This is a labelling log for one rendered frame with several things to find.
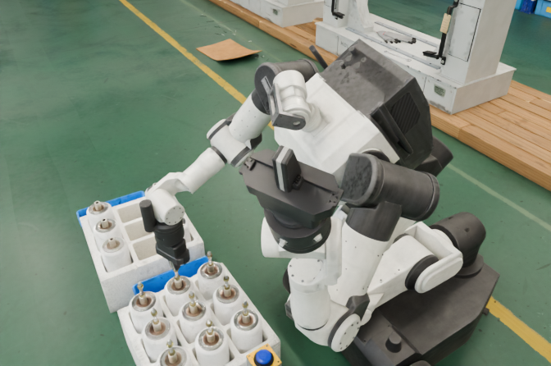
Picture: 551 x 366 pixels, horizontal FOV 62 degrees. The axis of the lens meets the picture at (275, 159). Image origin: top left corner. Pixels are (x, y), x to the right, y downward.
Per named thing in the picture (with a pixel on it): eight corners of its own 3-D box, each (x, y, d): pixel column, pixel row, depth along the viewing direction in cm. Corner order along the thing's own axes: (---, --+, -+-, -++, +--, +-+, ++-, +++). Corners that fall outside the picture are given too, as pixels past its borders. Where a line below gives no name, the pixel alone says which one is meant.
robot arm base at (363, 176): (391, 207, 97) (415, 160, 94) (421, 240, 86) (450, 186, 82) (330, 190, 92) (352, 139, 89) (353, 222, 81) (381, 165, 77)
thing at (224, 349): (203, 393, 138) (198, 359, 128) (197, 365, 146) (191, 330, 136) (234, 382, 141) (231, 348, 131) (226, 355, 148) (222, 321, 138)
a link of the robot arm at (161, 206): (173, 211, 140) (168, 181, 134) (191, 230, 133) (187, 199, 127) (139, 227, 134) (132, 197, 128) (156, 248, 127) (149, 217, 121)
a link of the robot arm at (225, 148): (180, 170, 136) (227, 128, 141) (203, 195, 136) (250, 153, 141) (178, 163, 126) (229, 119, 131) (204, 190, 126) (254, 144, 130)
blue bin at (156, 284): (209, 276, 186) (207, 254, 179) (220, 295, 178) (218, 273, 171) (136, 306, 173) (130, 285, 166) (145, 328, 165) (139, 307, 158)
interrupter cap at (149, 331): (168, 340, 133) (168, 339, 133) (142, 340, 133) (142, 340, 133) (172, 318, 139) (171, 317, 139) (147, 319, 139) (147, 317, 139)
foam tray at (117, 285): (175, 218, 214) (170, 188, 204) (207, 273, 186) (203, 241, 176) (88, 248, 198) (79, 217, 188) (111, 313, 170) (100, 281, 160)
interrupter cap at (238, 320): (251, 335, 135) (251, 334, 134) (229, 326, 137) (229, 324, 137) (262, 316, 140) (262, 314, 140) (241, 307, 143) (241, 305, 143)
